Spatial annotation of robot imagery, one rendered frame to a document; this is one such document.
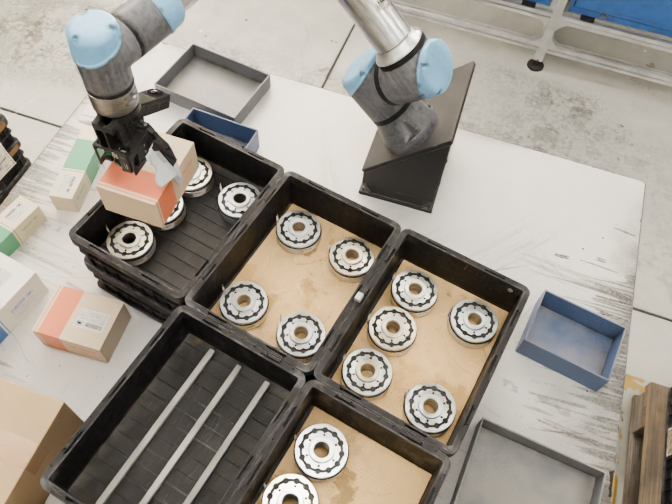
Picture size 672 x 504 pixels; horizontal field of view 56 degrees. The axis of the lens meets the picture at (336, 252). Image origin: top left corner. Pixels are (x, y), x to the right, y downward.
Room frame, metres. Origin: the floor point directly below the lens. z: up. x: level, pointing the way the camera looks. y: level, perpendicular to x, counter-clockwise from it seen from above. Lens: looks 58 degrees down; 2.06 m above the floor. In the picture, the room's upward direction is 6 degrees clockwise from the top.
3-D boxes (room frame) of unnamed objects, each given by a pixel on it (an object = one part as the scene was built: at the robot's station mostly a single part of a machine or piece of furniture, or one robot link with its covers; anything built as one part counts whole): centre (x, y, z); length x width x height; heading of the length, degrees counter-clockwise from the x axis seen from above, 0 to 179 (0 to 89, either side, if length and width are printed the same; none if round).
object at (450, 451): (0.54, -0.19, 0.92); 0.40 x 0.30 x 0.02; 155
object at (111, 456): (0.30, 0.25, 0.87); 0.40 x 0.30 x 0.11; 155
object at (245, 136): (1.12, 0.36, 0.74); 0.20 x 0.15 x 0.07; 73
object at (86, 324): (0.56, 0.55, 0.74); 0.16 x 0.12 x 0.07; 79
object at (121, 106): (0.71, 0.37, 1.32); 0.08 x 0.08 x 0.05
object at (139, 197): (0.73, 0.37, 1.09); 0.16 x 0.12 x 0.07; 166
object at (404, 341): (0.57, -0.13, 0.86); 0.10 x 0.10 x 0.01
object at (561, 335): (0.64, -0.56, 0.74); 0.20 x 0.15 x 0.07; 66
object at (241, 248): (0.66, 0.08, 0.87); 0.40 x 0.30 x 0.11; 155
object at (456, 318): (0.60, -0.31, 0.86); 0.10 x 0.10 x 0.01
